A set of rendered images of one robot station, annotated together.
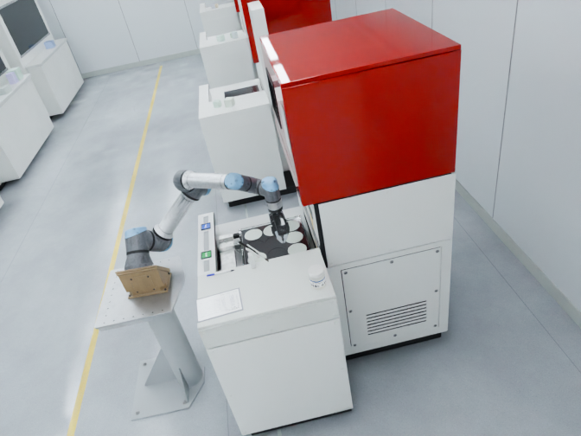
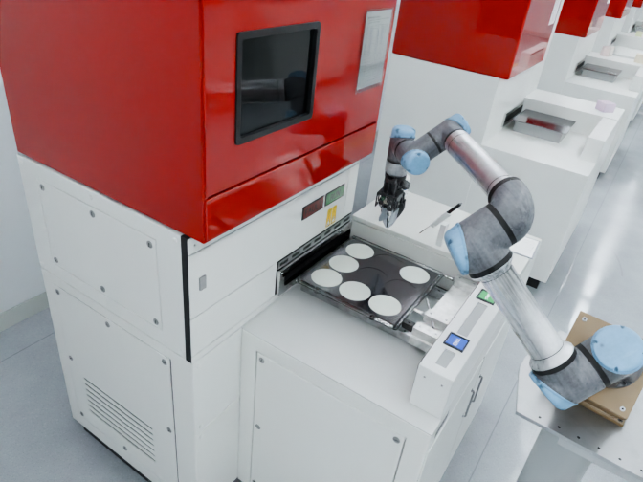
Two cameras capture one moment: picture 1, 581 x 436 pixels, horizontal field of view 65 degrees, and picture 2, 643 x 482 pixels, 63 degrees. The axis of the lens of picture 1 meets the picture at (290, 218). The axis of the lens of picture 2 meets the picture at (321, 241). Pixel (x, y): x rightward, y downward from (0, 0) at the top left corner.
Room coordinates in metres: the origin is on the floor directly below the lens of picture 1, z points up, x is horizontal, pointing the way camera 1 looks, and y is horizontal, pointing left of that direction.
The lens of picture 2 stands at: (3.29, 0.74, 1.89)
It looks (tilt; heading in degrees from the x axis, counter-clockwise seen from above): 31 degrees down; 213
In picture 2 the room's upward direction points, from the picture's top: 7 degrees clockwise
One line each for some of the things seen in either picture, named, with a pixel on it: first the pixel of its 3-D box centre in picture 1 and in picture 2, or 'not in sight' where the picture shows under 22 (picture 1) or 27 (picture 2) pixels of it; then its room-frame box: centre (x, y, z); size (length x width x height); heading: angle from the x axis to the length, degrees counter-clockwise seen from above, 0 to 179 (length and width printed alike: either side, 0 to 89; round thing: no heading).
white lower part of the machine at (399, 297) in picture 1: (369, 262); (207, 341); (2.20, -0.44, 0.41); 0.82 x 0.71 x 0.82; 3
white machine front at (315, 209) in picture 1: (304, 195); (284, 243); (2.18, -0.10, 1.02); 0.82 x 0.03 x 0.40; 3
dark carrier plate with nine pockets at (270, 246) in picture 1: (274, 241); (371, 276); (1.98, 0.11, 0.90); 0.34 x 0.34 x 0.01; 3
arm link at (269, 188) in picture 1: (271, 189); (401, 144); (1.84, 0.06, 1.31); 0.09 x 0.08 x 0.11; 48
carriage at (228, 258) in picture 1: (228, 259); (445, 315); (1.95, 0.37, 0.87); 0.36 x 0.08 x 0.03; 3
